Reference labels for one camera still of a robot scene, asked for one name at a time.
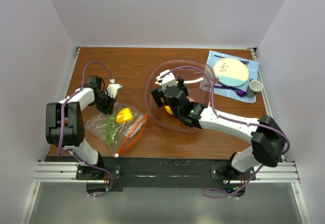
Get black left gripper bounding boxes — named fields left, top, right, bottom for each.
left=91, top=92, right=116, bottom=116

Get yellow fake lemon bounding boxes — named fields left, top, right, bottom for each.
left=165, top=106, right=173, bottom=115

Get yellow fake pepper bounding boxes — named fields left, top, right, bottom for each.
left=115, top=108, right=134, bottom=124

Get clear zip top bag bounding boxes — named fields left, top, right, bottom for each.
left=85, top=103, right=149, bottom=158

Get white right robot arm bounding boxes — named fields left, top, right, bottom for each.
left=151, top=74, right=289, bottom=180

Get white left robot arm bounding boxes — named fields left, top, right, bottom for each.
left=45, top=76, right=116, bottom=179

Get green fake grapes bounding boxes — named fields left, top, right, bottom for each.
left=104, top=116, right=118, bottom=145

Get clear plastic bowl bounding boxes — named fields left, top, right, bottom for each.
left=144, top=60, right=215, bottom=133

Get blue checked cloth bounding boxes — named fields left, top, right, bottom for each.
left=206, top=50, right=259, bottom=104

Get purple fork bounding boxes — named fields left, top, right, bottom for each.
left=214, top=82, right=237, bottom=91

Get cream and blue plate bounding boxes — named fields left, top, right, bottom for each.
left=213, top=58, right=249, bottom=87

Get purple spoon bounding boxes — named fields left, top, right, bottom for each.
left=213, top=85, right=247, bottom=99

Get grey white mug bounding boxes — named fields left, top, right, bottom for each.
left=246, top=79, right=263, bottom=98

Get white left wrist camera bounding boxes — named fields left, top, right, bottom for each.
left=107, top=83, right=123, bottom=99

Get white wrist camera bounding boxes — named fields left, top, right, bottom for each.
left=107, top=83, right=123, bottom=99
left=155, top=70, right=177, bottom=91

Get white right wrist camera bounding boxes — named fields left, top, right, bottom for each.
left=155, top=70, right=177, bottom=91

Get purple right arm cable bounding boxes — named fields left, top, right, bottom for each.
left=162, top=66, right=290, bottom=199

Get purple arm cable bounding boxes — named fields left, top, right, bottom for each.
left=162, top=66, right=290, bottom=199
left=56, top=60, right=115, bottom=157

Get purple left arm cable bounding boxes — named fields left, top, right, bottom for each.
left=56, top=60, right=115, bottom=157

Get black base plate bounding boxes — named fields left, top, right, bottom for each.
left=76, top=155, right=256, bottom=193

